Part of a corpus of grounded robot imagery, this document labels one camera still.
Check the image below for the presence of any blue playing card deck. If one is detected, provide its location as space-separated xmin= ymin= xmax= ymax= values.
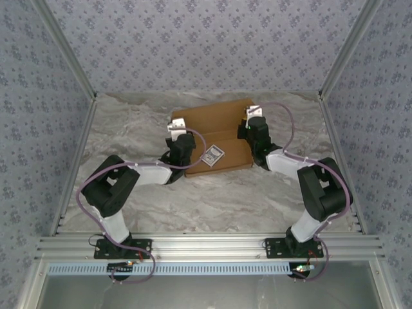
xmin=199 ymin=144 xmax=225 ymax=168

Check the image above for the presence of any brown cardboard box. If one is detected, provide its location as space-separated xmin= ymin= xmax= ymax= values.
xmin=170 ymin=98 xmax=263 ymax=180

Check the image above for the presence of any small black circuit board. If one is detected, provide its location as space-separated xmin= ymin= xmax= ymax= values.
xmin=108 ymin=261 xmax=135 ymax=274
xmin=291 ymin=263 xmax=315 ymax=278

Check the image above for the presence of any grey metal panel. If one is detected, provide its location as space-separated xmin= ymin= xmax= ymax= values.
xmin=19 ymin=259 xmax=393 ymax=309

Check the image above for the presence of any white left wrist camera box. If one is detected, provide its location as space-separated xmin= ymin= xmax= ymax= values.
xmin=166 ymin=118 xmax=187 ymax=142

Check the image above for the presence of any aluminium table side rail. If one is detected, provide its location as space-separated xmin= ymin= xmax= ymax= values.
xmin=50 ymin=95 xmax=97 ymax=238
xmin=318 ymin=93 xmax=368 ymax=234

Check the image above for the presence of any aluminium mounting rail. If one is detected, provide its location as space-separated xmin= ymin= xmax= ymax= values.
xmin=33 ymin=234 xmax=386 ymax=260

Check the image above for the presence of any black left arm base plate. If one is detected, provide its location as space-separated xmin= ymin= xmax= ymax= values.
xmin=93 ymin=238 xmax=153 ymax=260

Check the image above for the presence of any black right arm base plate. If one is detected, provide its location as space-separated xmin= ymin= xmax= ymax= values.
xmin=264 ymin=238 xmax=324 ymax=259

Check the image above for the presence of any slotted grey cable duct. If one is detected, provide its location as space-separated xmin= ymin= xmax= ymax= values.
xmin=47 ymin=261 xmax=315 ymax=277

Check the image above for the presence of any aluminium frame post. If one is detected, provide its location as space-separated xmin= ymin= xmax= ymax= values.
xmin=317 ymin=0 xmax=384 ymax=100
xmin=32 ymin=0 xmax=98 ymax=100

